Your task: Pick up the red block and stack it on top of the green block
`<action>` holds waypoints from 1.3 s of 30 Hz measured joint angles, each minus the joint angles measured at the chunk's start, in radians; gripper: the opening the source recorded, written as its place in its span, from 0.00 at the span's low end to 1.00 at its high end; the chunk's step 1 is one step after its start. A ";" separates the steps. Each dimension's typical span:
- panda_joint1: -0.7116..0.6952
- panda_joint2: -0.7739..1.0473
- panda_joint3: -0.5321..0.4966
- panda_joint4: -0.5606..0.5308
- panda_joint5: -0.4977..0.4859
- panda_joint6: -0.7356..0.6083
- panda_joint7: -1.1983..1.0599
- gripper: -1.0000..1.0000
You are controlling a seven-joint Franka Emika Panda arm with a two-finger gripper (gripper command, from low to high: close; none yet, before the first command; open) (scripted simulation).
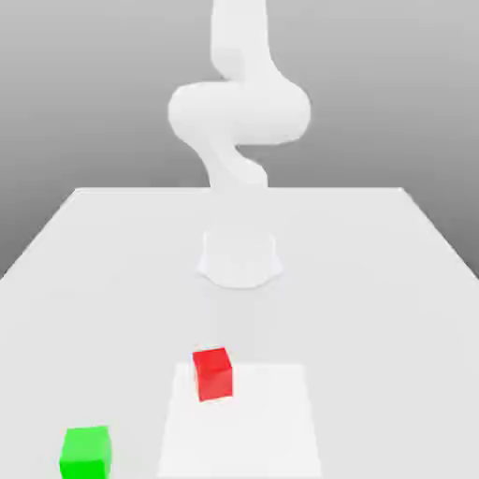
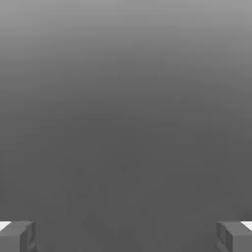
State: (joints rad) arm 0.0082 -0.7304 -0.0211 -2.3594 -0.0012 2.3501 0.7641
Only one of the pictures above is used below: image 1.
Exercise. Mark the small red cube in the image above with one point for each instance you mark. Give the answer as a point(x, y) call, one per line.
point(213, 376)

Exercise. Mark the small green cube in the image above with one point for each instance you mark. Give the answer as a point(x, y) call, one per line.
point(86, 452)

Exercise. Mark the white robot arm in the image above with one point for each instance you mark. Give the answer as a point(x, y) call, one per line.
point(239, 112)

